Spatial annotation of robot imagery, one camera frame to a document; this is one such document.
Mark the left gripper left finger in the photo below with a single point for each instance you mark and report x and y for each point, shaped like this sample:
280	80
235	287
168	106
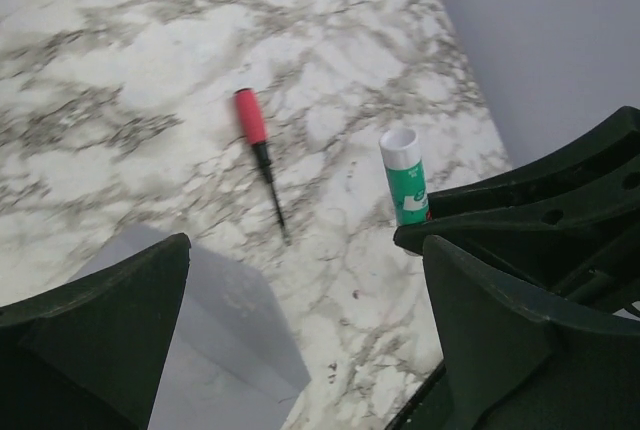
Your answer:
90	354

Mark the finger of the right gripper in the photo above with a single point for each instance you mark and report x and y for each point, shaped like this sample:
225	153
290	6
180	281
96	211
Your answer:
567	223

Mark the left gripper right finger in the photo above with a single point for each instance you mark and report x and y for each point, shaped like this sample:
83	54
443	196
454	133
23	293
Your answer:
516	356

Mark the grey envelope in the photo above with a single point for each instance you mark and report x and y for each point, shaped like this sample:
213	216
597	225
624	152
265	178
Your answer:
233	362

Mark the green white glue stick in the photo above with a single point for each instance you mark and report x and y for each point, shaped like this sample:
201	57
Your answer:
402	160

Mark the red handled screwdriver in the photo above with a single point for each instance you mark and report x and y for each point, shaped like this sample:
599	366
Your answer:
253	125

